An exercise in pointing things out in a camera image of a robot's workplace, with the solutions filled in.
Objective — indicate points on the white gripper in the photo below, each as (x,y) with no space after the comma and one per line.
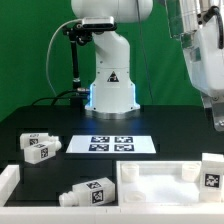
(203,49)

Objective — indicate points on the white square tabletop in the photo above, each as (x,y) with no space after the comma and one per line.
(148,183)

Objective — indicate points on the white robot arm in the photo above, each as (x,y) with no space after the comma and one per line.
(113,93)

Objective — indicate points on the white tag sheet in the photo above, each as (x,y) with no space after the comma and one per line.
(104,144)

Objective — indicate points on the white U-shaped fence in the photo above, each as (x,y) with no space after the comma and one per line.
(204,213)

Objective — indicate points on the silver rear camera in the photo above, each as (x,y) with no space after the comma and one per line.
(99,23)

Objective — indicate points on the black camera stand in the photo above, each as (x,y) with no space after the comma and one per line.
(77,37)

